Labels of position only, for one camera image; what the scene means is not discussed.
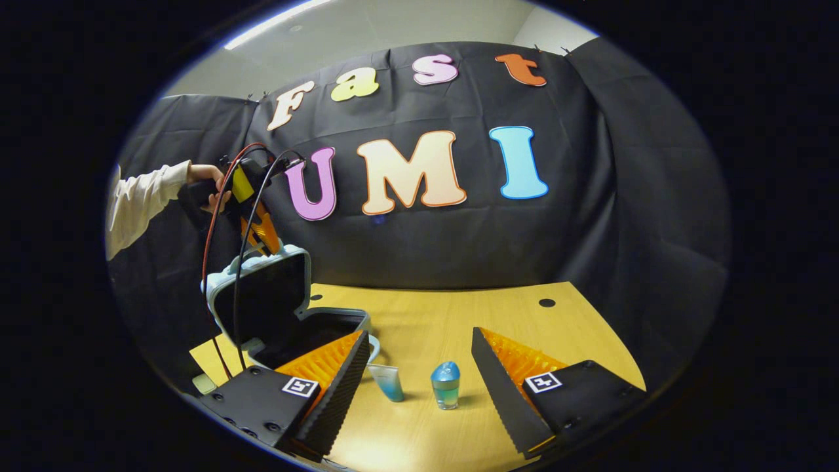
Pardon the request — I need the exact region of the black cable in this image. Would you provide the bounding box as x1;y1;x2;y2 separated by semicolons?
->
232;149;306;372

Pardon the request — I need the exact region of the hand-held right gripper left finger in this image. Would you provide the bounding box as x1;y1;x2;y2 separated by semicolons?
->
197;329;371;463

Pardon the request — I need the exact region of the blue green skincare bottle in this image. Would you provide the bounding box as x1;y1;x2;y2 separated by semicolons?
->
431;361;461;411

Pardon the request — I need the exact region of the light blue suitcase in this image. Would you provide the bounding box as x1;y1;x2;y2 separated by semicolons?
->
203;245;381;371

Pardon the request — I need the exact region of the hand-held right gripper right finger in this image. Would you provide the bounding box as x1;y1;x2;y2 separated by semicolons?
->
471;326;650;460

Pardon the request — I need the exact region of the white blue skincare tube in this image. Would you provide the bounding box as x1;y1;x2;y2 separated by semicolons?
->
367;364;405;403

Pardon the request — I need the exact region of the red cable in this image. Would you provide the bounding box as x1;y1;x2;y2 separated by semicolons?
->
201;142;271;381

